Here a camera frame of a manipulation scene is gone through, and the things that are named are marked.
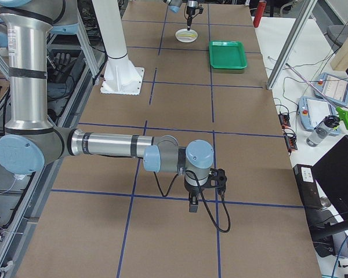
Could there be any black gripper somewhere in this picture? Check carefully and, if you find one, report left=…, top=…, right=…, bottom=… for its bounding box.
left=184, top=170, right=205, bottom=213
left=186, top=0, right=198, bottom=31

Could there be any white round plate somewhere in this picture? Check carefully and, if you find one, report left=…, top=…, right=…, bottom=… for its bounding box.
left=175, top=28, right=198, bottom=43

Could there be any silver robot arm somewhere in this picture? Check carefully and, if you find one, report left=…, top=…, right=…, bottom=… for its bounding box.
left=162, top=0, right=203, bottom=31
left=0, top=1, right=213, bottom=213

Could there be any green plastic tray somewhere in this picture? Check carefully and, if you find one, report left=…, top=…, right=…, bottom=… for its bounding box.
left=209, top=41, right=248, bottom=70

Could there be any brown paper table cover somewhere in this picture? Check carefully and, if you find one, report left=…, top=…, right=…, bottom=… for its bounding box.
left=16, top=2, right=322, bottom=278

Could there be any red cylinder bottle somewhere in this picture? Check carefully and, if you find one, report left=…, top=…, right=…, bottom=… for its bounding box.
left=253, top=0, right=267, bottom=28

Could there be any black electronics box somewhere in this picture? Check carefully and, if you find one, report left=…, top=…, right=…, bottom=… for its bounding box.
left=293, top=164, right=321, bottom=210

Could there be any clear water bottle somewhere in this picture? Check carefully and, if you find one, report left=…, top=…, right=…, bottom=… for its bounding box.
left=306, top=115, right=340, bottom=147

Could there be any black monitor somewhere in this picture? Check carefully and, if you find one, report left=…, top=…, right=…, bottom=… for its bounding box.
left=313, top=135, right=348, bottom=219

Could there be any blue teach pendant near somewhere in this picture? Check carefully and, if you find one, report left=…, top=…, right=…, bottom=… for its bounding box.
left=298, top=96, right=336, bottom=131

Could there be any blue teach pendant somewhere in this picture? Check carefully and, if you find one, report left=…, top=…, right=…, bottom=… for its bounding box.
left=312, top=72, right=348, bottom=107
left=298, top=96, right=336, bottom=131

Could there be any blue teach pendant far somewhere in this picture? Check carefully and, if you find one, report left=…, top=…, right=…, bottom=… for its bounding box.
left=312, top=72, right=348, bottom=107

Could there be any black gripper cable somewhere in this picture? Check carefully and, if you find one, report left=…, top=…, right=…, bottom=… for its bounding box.
left=153, top=170, right=231, bottom=232

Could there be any black cable hub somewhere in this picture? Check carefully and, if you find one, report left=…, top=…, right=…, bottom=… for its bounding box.
left=284, top=133, right=298, bottom=154
left=278, top=113, right=291, bottom=128

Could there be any grey aluminium frame post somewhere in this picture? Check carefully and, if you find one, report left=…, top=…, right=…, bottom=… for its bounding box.
left=266, top=0, right=318, bottom=90

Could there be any green handled grabber stick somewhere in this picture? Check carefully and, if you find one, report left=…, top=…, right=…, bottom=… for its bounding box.
left=285, top=63, right=348, bottom=130

